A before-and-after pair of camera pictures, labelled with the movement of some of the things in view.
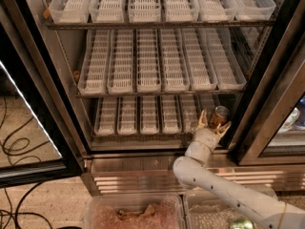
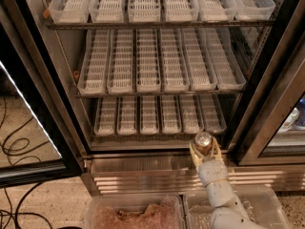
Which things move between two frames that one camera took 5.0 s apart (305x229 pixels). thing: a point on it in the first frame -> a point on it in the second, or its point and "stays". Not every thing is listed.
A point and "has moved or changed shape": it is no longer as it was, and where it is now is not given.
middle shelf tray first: [95, 72] stays
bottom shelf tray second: [127, 115] stays
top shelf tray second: [107, 4] stays
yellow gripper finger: [203, 121] -> [198, 161]
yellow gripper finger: [222, 130] -> [215, 152]
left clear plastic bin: [135, 211] stays
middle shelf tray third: [148, 60] stays
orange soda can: [220, 114] has moved or changed shape
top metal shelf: [156, 24] stays
